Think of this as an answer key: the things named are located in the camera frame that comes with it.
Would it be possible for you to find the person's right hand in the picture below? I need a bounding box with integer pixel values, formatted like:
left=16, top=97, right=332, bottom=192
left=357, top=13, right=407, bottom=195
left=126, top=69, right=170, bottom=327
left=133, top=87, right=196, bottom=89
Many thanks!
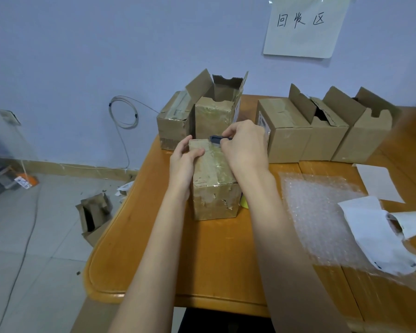
left=220, top=120, right=270, bottom=178

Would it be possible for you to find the person's left hand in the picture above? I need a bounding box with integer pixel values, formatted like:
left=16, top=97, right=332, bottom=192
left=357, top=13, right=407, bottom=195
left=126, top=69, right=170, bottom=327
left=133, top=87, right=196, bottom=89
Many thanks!
left=169, top=135, right=206, bottom=192

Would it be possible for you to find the taped brown cardboard box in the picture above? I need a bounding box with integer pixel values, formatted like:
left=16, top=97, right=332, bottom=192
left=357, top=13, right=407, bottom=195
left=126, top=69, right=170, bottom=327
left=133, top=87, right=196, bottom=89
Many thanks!
left=188, top=139, right=243, bottom=221

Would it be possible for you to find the person's right forearm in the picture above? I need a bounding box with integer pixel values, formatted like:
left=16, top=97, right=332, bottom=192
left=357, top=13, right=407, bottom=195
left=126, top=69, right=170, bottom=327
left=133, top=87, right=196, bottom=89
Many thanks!
left=233, top=167, right=351, bottom=333

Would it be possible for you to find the person's left forearm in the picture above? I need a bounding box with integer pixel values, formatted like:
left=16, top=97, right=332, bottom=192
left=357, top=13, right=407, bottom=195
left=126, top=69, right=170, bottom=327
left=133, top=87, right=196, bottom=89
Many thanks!
left=108, top=184, right=191, bottom=333

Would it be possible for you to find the open taped cardboard box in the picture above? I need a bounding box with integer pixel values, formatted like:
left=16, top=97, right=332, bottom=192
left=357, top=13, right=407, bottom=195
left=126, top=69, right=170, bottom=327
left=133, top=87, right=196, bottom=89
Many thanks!
left=185, top=68, right=249, bottom=140

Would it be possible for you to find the closed cardboard box clear tape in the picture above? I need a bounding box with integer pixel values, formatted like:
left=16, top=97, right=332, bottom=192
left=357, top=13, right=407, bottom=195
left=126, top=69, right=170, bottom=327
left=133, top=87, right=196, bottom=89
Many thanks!
left=156, top=91, right=196, bottom=151

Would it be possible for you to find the cardboard box with white label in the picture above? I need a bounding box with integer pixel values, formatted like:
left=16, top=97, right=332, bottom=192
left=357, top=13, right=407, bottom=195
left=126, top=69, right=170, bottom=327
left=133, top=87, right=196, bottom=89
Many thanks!
left=255, top=84, right=313, bottom=164

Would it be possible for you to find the white paper scrap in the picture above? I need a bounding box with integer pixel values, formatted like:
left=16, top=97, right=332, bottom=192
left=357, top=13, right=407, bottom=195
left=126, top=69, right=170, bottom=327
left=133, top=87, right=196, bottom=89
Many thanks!
left=115, top=181, right=135, bottom=197

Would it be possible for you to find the open cardboard box torn flap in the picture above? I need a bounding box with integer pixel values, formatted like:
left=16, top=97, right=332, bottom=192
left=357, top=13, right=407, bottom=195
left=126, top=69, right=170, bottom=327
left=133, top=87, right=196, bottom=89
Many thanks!
left=300, top=97, right=349, bottom=162

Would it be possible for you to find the clear bubble wrap sheet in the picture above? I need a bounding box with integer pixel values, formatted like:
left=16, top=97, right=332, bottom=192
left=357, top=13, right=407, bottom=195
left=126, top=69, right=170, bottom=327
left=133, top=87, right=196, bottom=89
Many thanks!
left=278, top=172, right=416, bottom=293

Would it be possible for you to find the open plain cardboard box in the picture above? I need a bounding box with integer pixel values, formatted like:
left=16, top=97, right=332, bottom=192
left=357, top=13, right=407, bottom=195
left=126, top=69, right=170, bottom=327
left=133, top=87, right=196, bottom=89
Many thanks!
left=323, top=86, right=403, bottom=164

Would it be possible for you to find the flat white paper sheet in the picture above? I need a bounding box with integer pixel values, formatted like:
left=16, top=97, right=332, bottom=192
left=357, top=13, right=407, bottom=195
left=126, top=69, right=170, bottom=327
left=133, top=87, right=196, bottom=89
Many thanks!
left=352, top=163, right=406, bottom=204

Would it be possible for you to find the crumpled white paper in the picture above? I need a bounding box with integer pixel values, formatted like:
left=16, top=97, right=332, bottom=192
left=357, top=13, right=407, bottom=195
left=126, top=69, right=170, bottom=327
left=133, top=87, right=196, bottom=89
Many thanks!
left=337, top=196, right=416, bottom=276

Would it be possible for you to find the orange and white object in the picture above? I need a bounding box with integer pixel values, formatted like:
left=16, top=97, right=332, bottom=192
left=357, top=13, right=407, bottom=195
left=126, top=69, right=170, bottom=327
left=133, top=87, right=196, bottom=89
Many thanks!
left=13, top=172, right=39, bottom=190

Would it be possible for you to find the coiled white cable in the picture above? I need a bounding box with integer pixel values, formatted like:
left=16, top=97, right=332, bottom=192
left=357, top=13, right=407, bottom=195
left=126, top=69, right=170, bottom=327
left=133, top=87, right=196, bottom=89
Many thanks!
left=108, top=96, right=161, bottom=170

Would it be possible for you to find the white paper wall sign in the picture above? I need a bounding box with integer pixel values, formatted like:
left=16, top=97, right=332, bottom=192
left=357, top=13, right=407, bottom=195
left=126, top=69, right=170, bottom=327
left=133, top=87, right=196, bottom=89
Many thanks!
left=262, top=0, right=353, bottom=59

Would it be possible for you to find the thin black cable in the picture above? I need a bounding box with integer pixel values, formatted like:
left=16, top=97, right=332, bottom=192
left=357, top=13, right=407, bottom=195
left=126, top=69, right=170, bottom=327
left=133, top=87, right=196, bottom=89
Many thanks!
left=0, top=185, right=43, bottom=333

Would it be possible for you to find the white wall socket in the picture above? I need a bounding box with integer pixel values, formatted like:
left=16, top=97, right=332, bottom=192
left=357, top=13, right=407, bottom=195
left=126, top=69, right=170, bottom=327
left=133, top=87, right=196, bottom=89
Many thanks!
left=0, top=109, right=21, bottom=126

